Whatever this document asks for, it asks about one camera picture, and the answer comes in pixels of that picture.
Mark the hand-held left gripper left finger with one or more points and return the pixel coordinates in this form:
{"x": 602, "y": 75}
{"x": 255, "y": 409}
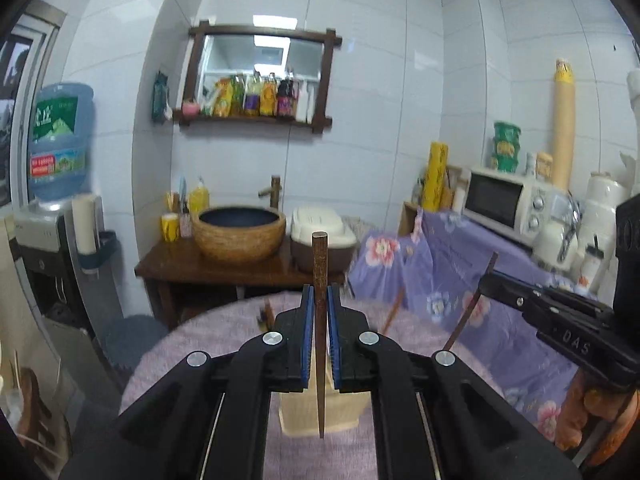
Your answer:
{"x": 307, "y": 335}

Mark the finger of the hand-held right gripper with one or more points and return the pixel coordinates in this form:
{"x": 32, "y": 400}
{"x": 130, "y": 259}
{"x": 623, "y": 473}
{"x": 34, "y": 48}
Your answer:
{"x": 575, "y": 302}
{"x": 510, "y": 295}

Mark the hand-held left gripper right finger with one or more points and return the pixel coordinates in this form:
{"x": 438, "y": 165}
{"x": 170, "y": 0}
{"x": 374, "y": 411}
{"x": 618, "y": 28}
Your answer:
{"x": 334, "y": 345}

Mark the thick brown chopstick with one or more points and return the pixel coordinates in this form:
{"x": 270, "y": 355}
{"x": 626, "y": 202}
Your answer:
{"x": 320, "y": 270}

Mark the cream perforated utensil holder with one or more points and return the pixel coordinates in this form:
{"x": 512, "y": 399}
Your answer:
{"x": 300, "y": 415}

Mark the person's right hand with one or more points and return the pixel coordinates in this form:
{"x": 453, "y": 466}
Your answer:
{"x": 595, "y": 415}

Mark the small white bottle black cap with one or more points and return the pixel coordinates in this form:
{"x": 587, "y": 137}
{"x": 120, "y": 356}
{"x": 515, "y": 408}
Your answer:
{"x": 591, "y": 267}

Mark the purple floral cloth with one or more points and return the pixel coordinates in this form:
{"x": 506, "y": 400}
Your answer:
{"x": 450, "y": 260}

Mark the white lidded brown bin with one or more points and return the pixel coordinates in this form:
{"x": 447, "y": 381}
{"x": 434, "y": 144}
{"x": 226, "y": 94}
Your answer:
{"x": 320, "y": 240}

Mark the purple striped tablecloth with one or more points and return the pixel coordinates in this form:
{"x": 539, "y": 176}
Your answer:
{"x": 210, "y": 330}

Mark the white microwave oven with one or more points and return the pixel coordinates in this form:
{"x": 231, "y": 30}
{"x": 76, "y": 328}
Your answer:
{"x": 492, "y": 195}

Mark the white ceramic jar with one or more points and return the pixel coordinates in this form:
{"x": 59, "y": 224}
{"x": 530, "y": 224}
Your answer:
{"x": 605, "y": 195}

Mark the wicker wash basin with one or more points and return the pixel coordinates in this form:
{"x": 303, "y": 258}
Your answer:
{"x": 240, "y": 240}

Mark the cardboard box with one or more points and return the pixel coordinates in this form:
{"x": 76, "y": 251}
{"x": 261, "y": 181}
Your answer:
{"x": 409, "y": 217}

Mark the yellow patterned roll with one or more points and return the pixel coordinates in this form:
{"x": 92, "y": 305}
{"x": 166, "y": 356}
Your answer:
{"x": 436, "y": 175}

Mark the bamboo style faucet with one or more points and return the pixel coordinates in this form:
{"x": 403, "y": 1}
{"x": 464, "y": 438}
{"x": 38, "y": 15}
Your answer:
{"x": 274, "y": 192}

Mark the stack of green bowls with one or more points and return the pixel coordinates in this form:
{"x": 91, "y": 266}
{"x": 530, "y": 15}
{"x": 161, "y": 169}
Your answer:
{"x": 506, "y": 145}

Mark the dark wooden counter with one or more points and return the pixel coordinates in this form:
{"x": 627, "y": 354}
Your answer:
{"x": 165, "y": 265}

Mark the pink dotted cup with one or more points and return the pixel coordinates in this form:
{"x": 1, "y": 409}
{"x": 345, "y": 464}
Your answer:
{"x": 185, "y": 225}

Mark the yellow soap pump bottle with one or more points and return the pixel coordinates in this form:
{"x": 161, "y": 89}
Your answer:
{"x": 199, "y": 200}

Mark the yellow cup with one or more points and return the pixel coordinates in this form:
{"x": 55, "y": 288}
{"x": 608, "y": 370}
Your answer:
{"x": 170, "y": 227}

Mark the tall beige roll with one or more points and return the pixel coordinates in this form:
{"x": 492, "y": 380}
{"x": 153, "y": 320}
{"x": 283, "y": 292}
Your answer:
{"x": 562, "y": 125}

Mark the white cup tube with holder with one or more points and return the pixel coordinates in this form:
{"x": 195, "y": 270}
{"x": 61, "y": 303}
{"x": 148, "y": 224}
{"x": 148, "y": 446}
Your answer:
{"x": 85, "y": 225}

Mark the yellow snack packet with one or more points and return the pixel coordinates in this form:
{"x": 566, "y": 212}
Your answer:
{"x": 222, "y": 97}

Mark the small pink bowl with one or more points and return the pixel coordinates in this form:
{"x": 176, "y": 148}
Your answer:
{"x": 191, "y": 108}

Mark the wooden framed mirror shelf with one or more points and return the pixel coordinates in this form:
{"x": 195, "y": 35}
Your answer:
{"x": 325, "y": 75}

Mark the water dispenser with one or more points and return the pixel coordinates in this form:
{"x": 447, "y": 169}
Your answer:
{"x": 45, "y": 260}

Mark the wooden chair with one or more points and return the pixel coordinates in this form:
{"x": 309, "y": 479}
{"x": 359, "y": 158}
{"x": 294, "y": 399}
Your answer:
{"x": 40, "y": 410}

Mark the green hanging packet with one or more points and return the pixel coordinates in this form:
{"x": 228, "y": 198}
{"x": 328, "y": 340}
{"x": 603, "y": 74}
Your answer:
{"x": 161, "y": 97}

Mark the blue water jug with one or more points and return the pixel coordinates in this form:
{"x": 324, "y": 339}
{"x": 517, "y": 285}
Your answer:
{"x": 60, "y": 145}

